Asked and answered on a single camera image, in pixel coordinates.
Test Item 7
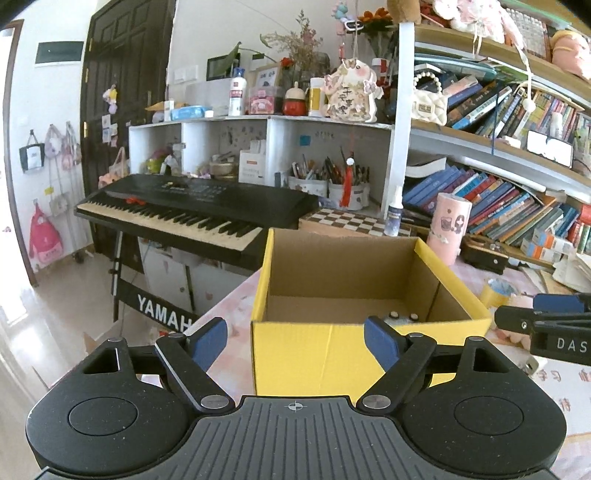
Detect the yellow tape roll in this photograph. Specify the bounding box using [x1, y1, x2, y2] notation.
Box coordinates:
[480, 278, 519, 308]

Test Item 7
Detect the dark brown wooden box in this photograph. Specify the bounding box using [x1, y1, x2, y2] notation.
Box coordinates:
[460, 237, 509, 275]

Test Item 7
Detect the row of leaning books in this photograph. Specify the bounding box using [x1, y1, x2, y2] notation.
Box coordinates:
[403, 165, 581, 248]

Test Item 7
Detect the yellow cardboard box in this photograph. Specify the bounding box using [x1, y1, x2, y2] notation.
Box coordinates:
[252, 229, 491, 401]

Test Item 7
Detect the pink cartoon cylinder canister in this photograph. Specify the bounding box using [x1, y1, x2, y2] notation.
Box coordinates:
[427, 193, 473, 266]

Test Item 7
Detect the white spray bottle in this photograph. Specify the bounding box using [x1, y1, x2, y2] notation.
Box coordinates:
[384, 186, 404, 237]

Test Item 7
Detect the black Yamaha keyboard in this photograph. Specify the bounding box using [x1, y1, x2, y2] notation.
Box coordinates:
[75, 174, 318, 270]

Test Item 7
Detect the wooden chessboard box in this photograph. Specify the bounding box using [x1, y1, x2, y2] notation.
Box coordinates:
[298, 208, 385, 238]

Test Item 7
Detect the white cubby shelf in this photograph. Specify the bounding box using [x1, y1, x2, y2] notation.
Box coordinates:
[128, 115, 406, 211]

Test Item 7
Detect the white quilted handbag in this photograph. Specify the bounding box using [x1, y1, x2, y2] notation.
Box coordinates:
[411, 71, 448, 126]

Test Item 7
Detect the dark wooden door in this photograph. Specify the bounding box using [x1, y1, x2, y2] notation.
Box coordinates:
[80, 0, 178, 202]

